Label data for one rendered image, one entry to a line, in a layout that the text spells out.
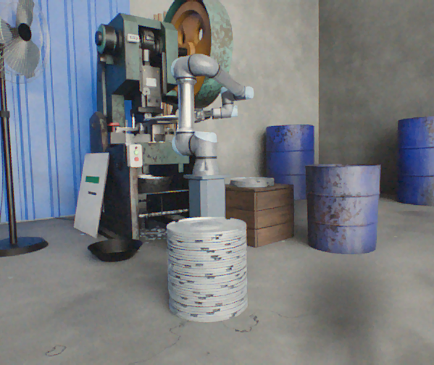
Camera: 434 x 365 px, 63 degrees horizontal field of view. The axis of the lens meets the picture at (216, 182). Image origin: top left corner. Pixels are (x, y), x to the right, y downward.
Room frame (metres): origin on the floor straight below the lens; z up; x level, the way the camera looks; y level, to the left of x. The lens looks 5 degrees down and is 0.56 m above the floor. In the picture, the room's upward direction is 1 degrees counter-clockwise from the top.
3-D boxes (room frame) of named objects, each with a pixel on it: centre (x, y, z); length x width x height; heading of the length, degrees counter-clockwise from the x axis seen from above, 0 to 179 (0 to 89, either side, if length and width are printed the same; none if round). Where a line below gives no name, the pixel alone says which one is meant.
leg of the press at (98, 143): (2.52, 0.78, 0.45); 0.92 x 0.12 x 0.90; 35
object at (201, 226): (1.28, 0.04, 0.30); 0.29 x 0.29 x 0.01
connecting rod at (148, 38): (2.56, 0.48, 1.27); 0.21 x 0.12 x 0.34; 35
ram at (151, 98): (2.52, 0.46, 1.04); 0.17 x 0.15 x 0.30; 35
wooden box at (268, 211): (2.32, -0.23, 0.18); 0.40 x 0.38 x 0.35; 41
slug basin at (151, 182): (2.56, 0.49, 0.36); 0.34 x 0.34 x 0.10
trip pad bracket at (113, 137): (2.19, 0.61, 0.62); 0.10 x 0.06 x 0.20; 125
